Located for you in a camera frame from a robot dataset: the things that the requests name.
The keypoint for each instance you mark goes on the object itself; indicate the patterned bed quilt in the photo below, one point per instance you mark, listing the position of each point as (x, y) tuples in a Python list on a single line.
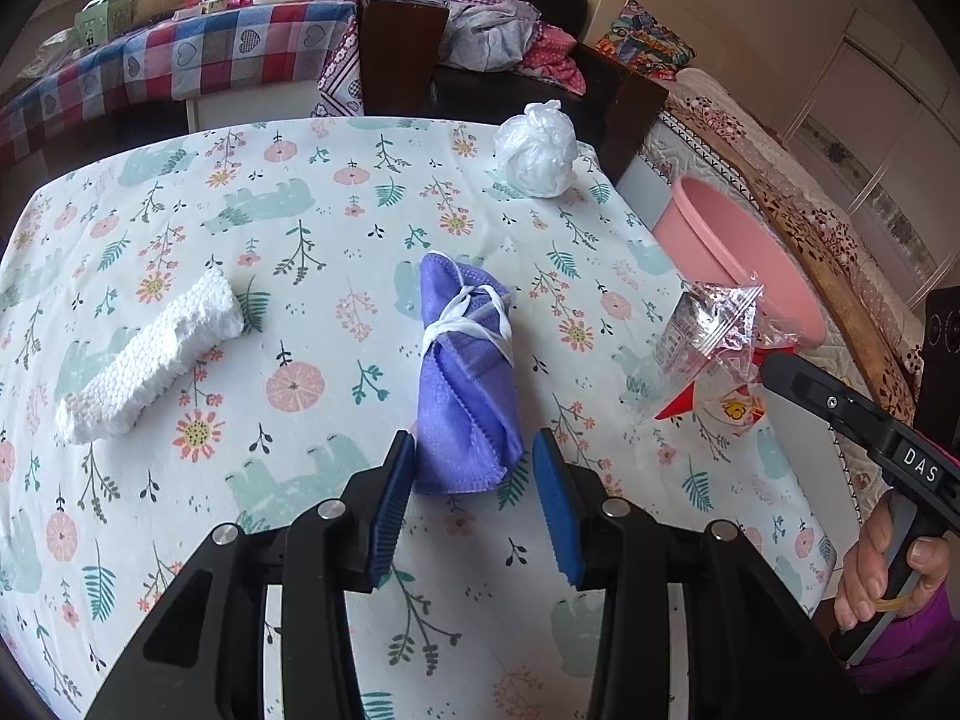
[(810, 225)]

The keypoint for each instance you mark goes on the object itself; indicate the pink plastic bin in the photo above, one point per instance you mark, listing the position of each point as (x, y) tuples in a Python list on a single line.
[(720, 255)]

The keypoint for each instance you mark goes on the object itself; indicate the white knotted plastic bag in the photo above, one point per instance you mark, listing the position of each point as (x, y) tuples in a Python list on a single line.
[(536, 150)]

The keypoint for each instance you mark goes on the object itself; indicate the grey crumpled garment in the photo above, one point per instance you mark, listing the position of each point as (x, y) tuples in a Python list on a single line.
[(487, 37)]

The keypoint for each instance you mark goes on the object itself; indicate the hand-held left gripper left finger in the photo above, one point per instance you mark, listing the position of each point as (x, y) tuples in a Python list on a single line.
[(390, 510)]

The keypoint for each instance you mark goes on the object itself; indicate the green paper box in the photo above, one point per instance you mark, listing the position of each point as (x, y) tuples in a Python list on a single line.
[(101, 22)]

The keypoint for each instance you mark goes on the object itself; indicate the white wardrobe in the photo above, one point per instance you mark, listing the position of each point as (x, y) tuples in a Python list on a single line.
[(885, 127)]

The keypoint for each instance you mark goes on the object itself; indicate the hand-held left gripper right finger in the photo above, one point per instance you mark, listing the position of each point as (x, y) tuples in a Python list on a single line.
[(559, 510)]

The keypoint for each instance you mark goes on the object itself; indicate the person's right hand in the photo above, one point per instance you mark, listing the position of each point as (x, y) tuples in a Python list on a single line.
[(862, 570)]

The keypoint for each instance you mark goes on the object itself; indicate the person's right forearm purple sleeve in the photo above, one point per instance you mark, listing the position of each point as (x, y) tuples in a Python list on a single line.
[(915, 645)]

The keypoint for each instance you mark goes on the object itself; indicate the pink patterned garment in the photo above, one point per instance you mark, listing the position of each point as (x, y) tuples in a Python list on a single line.
[(555, 60)]

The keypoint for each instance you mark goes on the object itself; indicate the red white patterned cloth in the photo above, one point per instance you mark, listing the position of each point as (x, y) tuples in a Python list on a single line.
[(337, 75)]

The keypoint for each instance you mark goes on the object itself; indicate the white foam net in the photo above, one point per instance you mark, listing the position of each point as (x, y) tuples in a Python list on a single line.
[(142, 367)]

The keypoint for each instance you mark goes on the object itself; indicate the colourful patterned pillow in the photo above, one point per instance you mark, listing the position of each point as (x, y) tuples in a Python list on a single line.
[(645, 37)]

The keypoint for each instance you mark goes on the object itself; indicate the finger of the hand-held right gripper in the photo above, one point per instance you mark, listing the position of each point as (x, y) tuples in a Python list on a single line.
[(814, 394)]

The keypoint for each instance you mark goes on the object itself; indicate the checkered heart tablecloth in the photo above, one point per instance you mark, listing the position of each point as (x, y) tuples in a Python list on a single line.
[(187, 52)]

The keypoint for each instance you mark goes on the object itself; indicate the clear red printed plastic bag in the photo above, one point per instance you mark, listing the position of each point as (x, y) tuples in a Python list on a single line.
[(705, 345)]

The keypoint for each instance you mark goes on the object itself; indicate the purple face mask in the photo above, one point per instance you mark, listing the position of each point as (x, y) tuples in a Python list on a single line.
[(465, 397)]

